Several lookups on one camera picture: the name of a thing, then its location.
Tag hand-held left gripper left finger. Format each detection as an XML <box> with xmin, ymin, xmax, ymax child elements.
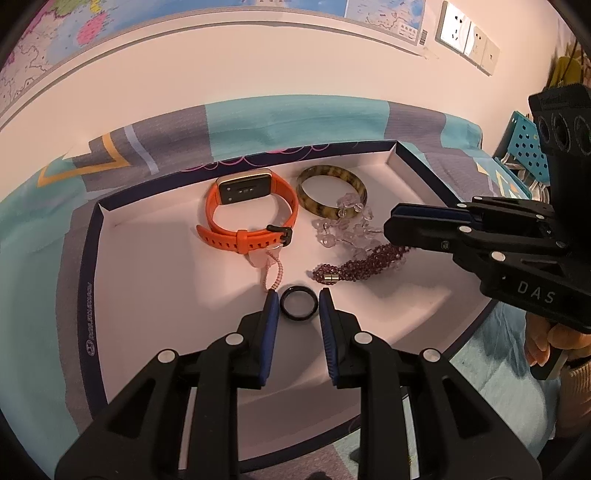
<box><xmin>54</xmin><ymin>290</ymin><xmax>280</xmax><ymax>480</ymax></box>

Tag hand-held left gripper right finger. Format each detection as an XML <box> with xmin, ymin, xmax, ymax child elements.
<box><xmin>318</xmin><ymin>287</ymin><xmax>543</xmax><ymax>480</ymax></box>

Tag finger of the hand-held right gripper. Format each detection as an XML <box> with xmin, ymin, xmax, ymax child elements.
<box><xmin>383</xmin><ymin>216</ymin><xmax>568</xmax><ymax>278</ymax></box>
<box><xmin>390</xmin><ymin>196</ymin><xmax>559</xmax><ymax>240</ymax></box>

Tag black ring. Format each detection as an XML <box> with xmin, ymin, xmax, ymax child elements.
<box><xmin>280</xmin><ymin>286</ymin><xmax>320</xmax><ymax>320</ymax></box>

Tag purple bead bracelet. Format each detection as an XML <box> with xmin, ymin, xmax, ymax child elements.
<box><xmin>311</xmin><ymin>242</ymin><xmax>416</xmax><ymax>284</ymax></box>

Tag pink bead bracelet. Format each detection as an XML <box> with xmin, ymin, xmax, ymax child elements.
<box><xmin>247</xmin><ymin>244</ymin><xmax>284</xmax><ymax>294</ymax></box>

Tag clear crystal bracelet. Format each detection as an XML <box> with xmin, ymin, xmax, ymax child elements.
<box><xmin>311</xmin><ymin>194</ymin><xmax>386</xmax><ymax>261</ymax></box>

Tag dark blue shallow box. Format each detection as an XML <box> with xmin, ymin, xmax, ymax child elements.
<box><xmin>83</xmin><ymin>140</ymin><xmax>499</xmax><ymax>474</ymax></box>

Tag orange smartwatch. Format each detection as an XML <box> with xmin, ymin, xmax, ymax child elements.
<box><xmin>196</xmin><ymin>170</ymin><xmax>300</xmax><ymax>256</ymax></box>

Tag mottled green bangle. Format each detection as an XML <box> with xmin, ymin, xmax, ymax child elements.
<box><xmin>295</xmin><ymin>164</ymin><xmax>369</xmax><ymax>217</ymax></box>

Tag person's right forearm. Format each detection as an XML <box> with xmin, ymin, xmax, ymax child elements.
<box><xmin>556</xmin><ymin>357</ymin><xmax>591</xmax><ymax>439</ymax></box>

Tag person's right hand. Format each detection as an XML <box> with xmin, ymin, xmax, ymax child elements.
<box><xmin>524</xmin><ymin>314</ymin><xmax>591</xmax><ymax>366</ymax></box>

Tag blue perforated basket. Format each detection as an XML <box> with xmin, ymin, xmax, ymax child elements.
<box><xmin>492</xmin><ymin>111</ymin><xmax>552</xmax><ymax>195</ymax></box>

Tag yellow object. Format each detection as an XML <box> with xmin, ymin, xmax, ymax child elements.
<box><xmin>549</xmin><ymin>41</ymin><xmax>583</xmax><ymax>88</ymax></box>

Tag teal and grey printed blanket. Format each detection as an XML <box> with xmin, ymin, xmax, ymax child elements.
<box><xmin>0</xmin><ymin>95</ymin><xmax>561</xmax><ymax>480</ymax></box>

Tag white cords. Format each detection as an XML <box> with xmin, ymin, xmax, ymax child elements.
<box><xmin>501</xmin><ymin>154</ymin><xmax>550</xmax><ymax>200</ymax></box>

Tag white wall socket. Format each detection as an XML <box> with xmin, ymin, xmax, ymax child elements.
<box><xmin>464</xmin><ymin>23</ymin><xmax>489</xmax><ymax>64</ymax></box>
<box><xmin>436</xmin><ymin>1</ymin><xmax>476</xmax><ymax>51</ymax></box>
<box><xmin>480</xmin><ymin>39</ymin><xmax>502</xmax><ymax>75</ymax></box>

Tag wall map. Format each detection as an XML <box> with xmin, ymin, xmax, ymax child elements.
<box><xmin>0</xmin><ymin>0</ymin><xmax>437</xmax><ymax>134</ymax></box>

